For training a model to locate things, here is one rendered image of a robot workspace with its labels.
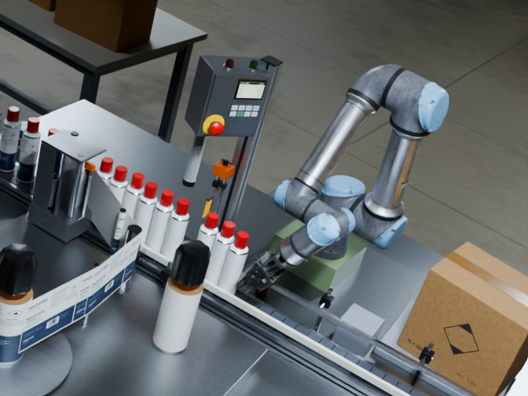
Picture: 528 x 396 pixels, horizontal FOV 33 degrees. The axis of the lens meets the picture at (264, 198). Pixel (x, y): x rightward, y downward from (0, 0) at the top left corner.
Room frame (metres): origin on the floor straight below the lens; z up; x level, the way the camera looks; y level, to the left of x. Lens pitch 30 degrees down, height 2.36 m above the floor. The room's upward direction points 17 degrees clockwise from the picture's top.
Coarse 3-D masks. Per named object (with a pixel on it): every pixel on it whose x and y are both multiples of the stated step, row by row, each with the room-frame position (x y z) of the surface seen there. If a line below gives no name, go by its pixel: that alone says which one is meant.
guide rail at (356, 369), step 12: (156, 252) 2.04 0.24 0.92; (216, 288) 1.97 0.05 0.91; (228, 300) 1.95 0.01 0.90; (240, 300) 1.95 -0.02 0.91; (252, 312) 1.93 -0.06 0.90; (276, 324) 1.90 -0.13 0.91; (300, 336) 1.88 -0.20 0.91; (312, 348) 1.86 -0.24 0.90; (324, 348) 1.86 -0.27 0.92; (336, 360) 1.84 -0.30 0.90; (360, 372) 1.82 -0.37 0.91; (384, 384) 1.79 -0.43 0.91
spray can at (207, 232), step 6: (210, 216) 2.03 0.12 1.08; (216, 216) 2.04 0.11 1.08; (204, 222) 2.04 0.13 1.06; (210, 222) 2.03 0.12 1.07; (216, 222) 2.03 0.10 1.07; (204, 228) 2.03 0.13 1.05; (210, 228) 2.03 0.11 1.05; (216, 228) 2.04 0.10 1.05; (198, 234) 2.03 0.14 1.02; (204, 234) 2.02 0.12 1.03; (210, 234) 2.02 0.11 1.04; (204, 240) 2.02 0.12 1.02; (210, 240) 2.02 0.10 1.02; (210, 246) 2.02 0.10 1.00
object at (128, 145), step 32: (64, 128) 2.70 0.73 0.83; (96, 128) 2.77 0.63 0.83; (128, 128) 2.84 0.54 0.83; (96, 160) 2.56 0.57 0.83; (128, 160) 2.62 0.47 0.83; (160, 160) 2.69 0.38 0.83; (160, 192) 2.48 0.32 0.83; (192, 192) 2.55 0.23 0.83; (256, 192) 2.67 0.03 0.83; (0, 224) 2.06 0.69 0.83; (192, 224) 2.36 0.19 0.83; (256, 224) 2.48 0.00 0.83; (384, 256) 2.52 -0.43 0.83; (288, 288) 2.19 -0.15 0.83; (352, 288) 2.29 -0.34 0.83; (384, 288) 2.34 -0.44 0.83; (416, 288) 2.40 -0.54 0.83; (256, 384) 1.74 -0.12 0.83; (288, 384) 1.78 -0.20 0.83; (320, 384) 1.82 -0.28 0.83; (416, 384) 1.94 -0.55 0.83; (512, 384) 2.07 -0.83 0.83
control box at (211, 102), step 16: (208, 64) 2.09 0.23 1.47; (240, 64) 2.15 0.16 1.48; (208, 80) 2.07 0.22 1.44; (224, 80) 2.07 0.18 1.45; (192, 96) 2.12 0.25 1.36; (208, 96) 2.06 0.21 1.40; (224, 96) 2.08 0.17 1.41; (192, 112) 2.10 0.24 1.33; (208, 112) 2.06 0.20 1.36; (224, 112) 2.09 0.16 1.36; (192, 128) 2.09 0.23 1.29; (208, 128) 2.07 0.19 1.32; (224, 128) 2.10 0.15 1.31; (240, 128) 2.12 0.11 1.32
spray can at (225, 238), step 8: (224, 224) 2.02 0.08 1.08; (232, 224) 2.03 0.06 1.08; (224, 232) 2.01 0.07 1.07; (232, 232) 2.01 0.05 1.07; (216, 240) 2.01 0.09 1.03; (224, 240) 2.00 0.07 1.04; (232, 240) 2.01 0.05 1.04; (216, 248) 2.00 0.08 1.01; (224, 248) 2.00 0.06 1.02; (216, 256) 2.00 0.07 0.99; (224, 256) 2.00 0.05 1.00; (216, 264) 2.00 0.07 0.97; (208, 272) 2.01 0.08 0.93; (216, 272) 2.00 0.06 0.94; (208, 280) 2.00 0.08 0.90; (216, 280) 2.00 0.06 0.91
